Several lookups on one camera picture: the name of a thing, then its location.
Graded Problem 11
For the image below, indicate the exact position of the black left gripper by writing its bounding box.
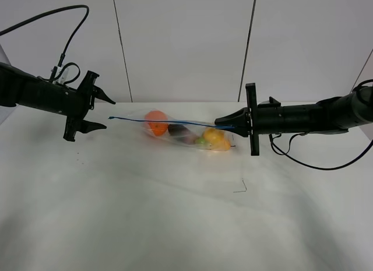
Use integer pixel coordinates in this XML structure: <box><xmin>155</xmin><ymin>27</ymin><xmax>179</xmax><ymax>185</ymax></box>
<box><xmin>63</xmin><ymin>71</ymin><xmax>116</xmax><ymax>142</ymax></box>

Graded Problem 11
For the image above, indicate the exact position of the dark purple eggplant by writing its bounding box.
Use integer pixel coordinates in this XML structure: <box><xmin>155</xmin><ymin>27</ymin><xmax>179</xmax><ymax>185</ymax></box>
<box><xmin>168</xmin><ymin>124</ymin><xmax>198</xmax><ymax>145</ymax></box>

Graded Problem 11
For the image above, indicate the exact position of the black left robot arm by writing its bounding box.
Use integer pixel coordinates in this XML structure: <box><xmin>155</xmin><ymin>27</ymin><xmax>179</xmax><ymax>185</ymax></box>
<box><xmin>1</xmin><ymin>62</ymin><xmax>115</xmax><ymax>142</ymax></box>

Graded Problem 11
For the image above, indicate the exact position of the clear bag with blue zip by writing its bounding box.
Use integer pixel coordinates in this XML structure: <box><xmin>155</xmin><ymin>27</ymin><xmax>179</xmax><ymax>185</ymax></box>
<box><xmin>108</xmin><ymin>109</ymin><xmax>235</xmax><ymax>152</ymax></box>

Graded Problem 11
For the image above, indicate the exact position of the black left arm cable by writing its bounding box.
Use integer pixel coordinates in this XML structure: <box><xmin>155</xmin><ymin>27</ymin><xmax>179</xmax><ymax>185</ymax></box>
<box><xmin>0</xmin><ymin>4</ymin><xmax>90</xmax><ymax>85</ymax></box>

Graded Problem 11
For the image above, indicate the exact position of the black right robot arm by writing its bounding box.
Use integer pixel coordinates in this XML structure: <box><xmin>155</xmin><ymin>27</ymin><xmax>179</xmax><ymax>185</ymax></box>
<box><xmin>214</xmin><ymin>80</ymin><xmax>372</xmax><ymax>156</ymax></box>

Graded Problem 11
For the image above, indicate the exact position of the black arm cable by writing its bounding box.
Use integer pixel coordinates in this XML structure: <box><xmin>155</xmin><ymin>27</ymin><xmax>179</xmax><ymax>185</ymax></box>
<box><xmin>269</xmin><ymin>80</ymin><xmax>373</xmax><ymax>170</ymax></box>
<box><xmin>0</xmin><ymin>4</ymin><xmax>90</xmax><ymax>85</ymax></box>

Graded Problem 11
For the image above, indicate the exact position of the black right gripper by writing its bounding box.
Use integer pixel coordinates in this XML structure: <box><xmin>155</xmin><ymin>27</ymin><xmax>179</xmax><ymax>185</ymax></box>
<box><xmin>214</xmin><ymin>83</ymin><xmax>281</xmax><ymax>156</ymax></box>

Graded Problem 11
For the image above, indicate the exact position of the yellow fruit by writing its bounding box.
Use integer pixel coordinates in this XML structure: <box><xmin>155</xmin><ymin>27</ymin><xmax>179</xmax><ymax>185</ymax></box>
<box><xmin>203</xmin><ymin>128</ymin><xmax>231</xmax><ymax>151</ymax></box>

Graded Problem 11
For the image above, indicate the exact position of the orange fruit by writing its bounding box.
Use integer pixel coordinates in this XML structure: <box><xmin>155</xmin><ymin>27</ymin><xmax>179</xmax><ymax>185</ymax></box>
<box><xmin>145</xmin><ymin>110</ymin><xmax>168</xmax><ymax>136</ymax></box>

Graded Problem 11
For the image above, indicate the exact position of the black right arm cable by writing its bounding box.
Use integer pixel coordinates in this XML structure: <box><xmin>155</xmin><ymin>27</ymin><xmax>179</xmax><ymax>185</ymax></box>
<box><xmin>269</xmin><ymin>80</ymin><xmax>373</xmax><ymax>170</ymax></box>

